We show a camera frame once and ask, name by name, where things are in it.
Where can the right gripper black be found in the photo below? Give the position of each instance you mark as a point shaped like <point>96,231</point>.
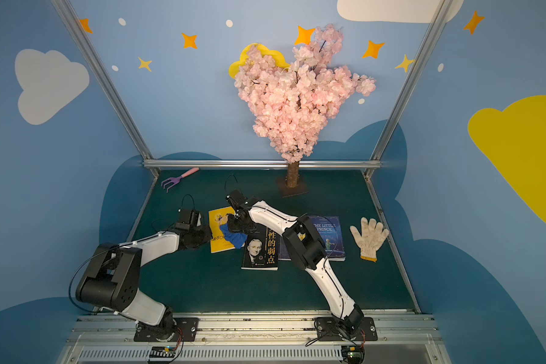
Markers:
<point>236,221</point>

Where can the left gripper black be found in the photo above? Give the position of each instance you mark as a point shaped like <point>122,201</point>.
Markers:
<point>200,234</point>

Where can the black book yellow title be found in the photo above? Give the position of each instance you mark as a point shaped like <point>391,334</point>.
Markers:
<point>261,250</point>

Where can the blue Little Prince book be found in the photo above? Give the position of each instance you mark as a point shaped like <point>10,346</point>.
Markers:
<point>329,228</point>

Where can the blue cloth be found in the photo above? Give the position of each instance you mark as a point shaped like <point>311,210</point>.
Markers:
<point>238,240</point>

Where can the purple book yellow label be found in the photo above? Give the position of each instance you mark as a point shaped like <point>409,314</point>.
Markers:
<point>283,254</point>

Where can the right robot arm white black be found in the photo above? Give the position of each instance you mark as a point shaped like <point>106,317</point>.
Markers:
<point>306,250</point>

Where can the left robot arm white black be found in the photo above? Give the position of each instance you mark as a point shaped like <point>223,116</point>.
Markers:
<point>111,278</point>

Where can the purple pink toy rake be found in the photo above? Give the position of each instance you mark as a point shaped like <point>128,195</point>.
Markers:
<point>171,182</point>

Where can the left circuit board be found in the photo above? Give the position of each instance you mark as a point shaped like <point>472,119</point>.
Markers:
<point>162,354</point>

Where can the circuit board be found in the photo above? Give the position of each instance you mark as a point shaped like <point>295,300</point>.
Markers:
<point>352,354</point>
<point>162,354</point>

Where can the pink blossom artificial tree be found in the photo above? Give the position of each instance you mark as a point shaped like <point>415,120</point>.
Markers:
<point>293,102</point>

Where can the white work glove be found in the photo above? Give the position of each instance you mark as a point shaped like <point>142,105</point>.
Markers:
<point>369,238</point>

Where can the right circuit board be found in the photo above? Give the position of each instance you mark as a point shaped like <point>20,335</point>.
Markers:
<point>352,354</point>

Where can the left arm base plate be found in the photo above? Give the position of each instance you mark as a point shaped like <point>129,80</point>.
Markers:
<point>186,328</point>

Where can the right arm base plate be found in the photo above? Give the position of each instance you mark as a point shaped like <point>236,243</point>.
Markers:
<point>327,330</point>

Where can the aluminium rail front frame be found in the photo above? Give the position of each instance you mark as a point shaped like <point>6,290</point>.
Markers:
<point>259,337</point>

